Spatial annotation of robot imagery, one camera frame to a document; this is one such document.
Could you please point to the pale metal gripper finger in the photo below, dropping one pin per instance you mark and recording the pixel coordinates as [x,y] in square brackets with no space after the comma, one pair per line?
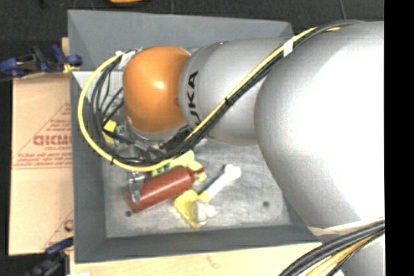
[137,178]
[135,193]

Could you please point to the red-brown squeeze bottle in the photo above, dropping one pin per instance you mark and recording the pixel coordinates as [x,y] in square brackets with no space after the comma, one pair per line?
[165,186]

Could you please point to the yellow cloth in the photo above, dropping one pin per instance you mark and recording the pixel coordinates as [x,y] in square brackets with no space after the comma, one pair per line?
[186,207]

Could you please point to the white lumpy toy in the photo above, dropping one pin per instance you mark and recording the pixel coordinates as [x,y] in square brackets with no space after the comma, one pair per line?
[206,212]

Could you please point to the white toy bone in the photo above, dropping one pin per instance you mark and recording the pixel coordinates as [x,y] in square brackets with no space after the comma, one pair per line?
[223,180]

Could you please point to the brown cardboard board, red print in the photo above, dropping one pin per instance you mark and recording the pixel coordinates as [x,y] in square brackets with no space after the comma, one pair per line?
[39,197]

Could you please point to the grey metal bin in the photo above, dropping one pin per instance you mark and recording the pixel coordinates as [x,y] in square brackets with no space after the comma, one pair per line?
[246,203]

